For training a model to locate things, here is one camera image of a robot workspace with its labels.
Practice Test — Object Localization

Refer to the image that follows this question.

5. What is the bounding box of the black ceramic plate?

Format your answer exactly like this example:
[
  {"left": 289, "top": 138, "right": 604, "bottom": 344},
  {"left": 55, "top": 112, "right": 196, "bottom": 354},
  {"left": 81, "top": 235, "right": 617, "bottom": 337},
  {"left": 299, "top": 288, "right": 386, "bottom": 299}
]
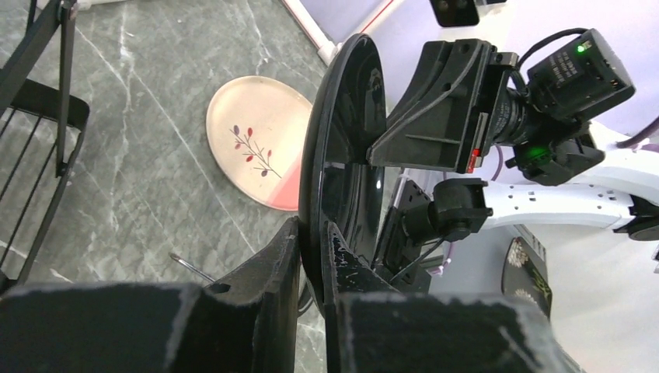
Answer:
[{"left": 298, "top": 33, "right": 386, "bottom": 305}]

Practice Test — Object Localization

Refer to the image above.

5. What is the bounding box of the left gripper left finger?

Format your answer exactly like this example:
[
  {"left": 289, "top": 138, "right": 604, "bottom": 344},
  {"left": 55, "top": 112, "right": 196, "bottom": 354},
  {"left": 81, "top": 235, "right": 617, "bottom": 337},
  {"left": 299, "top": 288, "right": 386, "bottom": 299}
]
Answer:
[{"left": 1, "top": 218, "right": 300, "bottom": 372}]

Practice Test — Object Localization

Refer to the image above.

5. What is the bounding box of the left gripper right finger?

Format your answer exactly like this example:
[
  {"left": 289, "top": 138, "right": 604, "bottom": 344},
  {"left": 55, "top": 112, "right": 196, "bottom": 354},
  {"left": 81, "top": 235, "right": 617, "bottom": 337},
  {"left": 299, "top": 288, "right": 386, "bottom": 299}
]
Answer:
[{"left": 321, "top": 221, "right": 580, "bottom": 372}]

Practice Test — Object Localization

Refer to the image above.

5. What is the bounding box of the pink rimmed ceramic plate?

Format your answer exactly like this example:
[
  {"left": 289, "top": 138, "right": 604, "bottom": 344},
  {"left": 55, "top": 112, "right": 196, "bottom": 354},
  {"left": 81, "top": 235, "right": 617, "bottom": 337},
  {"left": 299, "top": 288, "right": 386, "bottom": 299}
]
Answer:
[{"left": 206, "top": 75, "right": 312, "bottom": 211}]

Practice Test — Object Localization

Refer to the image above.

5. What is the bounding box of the black wire dish rack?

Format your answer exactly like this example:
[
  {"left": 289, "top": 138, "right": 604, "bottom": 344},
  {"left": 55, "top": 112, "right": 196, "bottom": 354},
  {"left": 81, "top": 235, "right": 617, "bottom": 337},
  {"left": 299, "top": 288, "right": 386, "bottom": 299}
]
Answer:
[{"left": 1, "top": 1, "right": 90, "bottom": 293}]

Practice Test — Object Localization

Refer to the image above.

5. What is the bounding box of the white tall pole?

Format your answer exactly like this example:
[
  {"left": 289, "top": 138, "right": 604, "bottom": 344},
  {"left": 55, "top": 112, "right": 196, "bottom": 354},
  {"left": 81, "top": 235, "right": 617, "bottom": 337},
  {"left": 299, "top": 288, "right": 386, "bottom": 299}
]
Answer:
[{"left": 281, "top": 0, "right": 405, "bottom": 65}]

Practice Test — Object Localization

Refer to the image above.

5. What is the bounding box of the black floral rectangular dish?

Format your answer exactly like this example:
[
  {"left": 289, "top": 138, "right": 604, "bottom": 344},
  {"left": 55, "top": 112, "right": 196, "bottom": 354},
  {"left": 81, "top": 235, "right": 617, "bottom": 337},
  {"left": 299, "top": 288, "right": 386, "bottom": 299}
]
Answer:
[{"left": 500, "top": 237, "right": 553, "bottom": 319}]

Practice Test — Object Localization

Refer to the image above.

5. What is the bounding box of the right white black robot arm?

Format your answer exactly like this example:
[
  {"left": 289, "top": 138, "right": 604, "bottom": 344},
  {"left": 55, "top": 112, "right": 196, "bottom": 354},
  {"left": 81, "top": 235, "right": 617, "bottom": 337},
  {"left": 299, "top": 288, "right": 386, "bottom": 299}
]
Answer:
[{"left": 367, "top": 28, "right": 658, "bottom": 241}]

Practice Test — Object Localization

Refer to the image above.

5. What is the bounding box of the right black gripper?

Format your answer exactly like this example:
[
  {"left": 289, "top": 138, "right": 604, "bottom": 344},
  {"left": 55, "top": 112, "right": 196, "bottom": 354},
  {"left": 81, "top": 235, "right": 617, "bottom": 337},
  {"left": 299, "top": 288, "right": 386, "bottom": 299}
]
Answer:
[{"left": 368, "top": 39, "right": 519, "bottom": 174}]

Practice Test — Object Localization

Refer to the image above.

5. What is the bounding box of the green handled screwdriver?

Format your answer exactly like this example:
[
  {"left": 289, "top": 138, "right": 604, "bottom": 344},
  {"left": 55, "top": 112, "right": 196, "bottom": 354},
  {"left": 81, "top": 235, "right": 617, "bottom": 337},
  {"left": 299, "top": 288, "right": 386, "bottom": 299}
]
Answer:
[{"left": 169, "top": 253, "right": 215, "bottom": 283}]

